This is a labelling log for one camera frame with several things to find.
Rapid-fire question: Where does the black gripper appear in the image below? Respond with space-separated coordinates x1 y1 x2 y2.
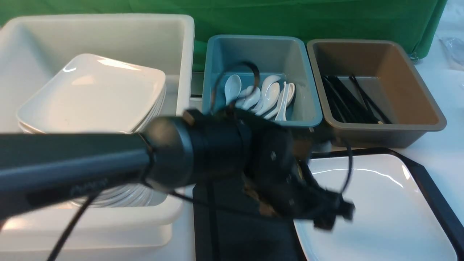
243 121 355 230

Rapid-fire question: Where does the white ceramic spoon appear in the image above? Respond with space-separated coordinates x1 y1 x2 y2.
275 82 290 121

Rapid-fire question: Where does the large white square plate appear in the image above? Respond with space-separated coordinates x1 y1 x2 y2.
294 153 459 261

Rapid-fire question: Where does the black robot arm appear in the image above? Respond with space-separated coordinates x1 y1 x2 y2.
1 108 355 230

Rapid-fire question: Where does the black serving tray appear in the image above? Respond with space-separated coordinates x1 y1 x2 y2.
194 148 463 261

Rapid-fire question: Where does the black chopsticks bundle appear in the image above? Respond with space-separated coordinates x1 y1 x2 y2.
322 74 392 124

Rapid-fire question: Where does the white spoon leftmost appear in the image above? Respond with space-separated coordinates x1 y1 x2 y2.
224 74 242 105

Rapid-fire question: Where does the blue plastic bin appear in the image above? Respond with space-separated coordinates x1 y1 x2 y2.
202 35 323 141

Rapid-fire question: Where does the stack of white bowls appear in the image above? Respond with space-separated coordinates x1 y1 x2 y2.
89 185 154 208

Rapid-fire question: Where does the brown plastic bin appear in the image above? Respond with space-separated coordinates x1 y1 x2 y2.
306 39 447 148

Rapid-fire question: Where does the green cloth backdrop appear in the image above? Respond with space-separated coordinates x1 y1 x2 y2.
0 0 447 71

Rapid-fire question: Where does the stack of white plates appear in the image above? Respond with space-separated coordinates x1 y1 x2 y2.
16 54 167 134

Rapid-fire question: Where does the clear plastic bag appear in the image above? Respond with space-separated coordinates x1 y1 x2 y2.
439 37 464 71

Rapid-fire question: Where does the black cable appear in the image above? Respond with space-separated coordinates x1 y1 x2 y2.
43 61 354 261

